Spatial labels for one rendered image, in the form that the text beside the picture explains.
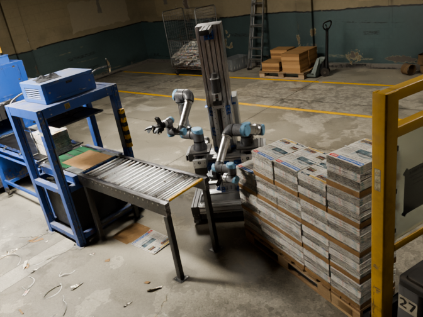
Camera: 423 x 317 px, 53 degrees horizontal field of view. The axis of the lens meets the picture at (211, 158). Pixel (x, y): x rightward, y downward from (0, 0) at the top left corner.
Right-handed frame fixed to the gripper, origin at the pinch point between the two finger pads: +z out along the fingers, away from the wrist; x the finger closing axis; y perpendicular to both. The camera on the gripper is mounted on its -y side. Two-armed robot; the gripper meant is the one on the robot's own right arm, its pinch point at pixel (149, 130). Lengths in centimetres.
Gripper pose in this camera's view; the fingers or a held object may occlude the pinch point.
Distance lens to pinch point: 399.6
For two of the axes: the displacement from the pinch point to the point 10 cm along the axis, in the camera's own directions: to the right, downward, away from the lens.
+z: -5.1, 4.2, -7.5
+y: 0.3, 8.8, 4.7
